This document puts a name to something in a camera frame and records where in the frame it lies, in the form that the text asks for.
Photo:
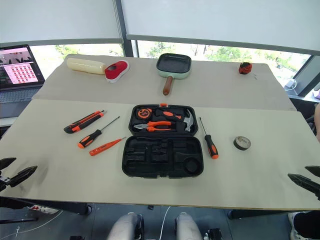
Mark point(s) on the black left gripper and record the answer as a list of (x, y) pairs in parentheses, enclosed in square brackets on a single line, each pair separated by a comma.
[(3, 183)]

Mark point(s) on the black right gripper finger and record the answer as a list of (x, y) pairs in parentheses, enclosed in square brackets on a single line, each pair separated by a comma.
[(315, 170), (306, 183)]

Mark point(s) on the black electrical tape roll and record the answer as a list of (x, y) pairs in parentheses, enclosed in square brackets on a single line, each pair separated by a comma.
[(242, 143)]

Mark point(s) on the black orange screwdriver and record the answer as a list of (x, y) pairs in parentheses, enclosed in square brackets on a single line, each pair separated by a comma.
[(211, 147), (90, 138)]

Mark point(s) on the black orange utility knife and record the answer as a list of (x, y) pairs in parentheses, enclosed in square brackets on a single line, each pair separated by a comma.
[(82, 122)]

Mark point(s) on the orange voltage tester pen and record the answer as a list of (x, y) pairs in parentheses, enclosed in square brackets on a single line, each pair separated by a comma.
[(102, 147)]

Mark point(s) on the black tool case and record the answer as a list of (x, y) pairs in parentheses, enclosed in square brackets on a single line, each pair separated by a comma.
[(162, 162)]

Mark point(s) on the white sneaker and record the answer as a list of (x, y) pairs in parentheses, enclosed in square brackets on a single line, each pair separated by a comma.
[(295, 230)]

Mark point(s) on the bystander at table edge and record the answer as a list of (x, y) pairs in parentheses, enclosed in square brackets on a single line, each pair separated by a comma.
[(318, 122)]

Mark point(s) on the red white floor object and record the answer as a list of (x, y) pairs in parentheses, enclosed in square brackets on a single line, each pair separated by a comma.
[(42, 209)]

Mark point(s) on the white charger block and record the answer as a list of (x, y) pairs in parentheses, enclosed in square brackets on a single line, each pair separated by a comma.
[(290, 84)]

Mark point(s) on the open laptop computer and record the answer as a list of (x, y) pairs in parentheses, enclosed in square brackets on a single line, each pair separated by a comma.
[(17, 70)]

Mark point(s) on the small red black object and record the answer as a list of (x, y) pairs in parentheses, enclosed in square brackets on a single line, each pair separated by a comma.
[(245, 68)]

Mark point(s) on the grey rounded robot leg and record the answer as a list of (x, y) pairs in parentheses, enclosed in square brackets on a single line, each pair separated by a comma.
[(187, 227), (125, 227)]

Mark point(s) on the cream plastic bottle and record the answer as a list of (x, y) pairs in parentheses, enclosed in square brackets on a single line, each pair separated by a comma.
[(85, 65)]

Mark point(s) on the orange black tape measure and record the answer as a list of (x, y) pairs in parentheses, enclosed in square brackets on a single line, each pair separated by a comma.
[(143, 113)]

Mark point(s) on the red white shoe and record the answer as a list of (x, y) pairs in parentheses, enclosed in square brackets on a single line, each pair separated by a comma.
[(116, 70)]

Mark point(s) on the white roller blind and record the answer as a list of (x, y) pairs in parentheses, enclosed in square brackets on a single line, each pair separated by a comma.
[(220, 20), (57, 17)]

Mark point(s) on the green square frying pan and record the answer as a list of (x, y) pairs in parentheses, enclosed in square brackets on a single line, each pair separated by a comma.
[(173, 65)]

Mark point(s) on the dark window frame pillar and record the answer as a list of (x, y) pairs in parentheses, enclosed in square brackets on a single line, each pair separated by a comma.
[(128, 47)]

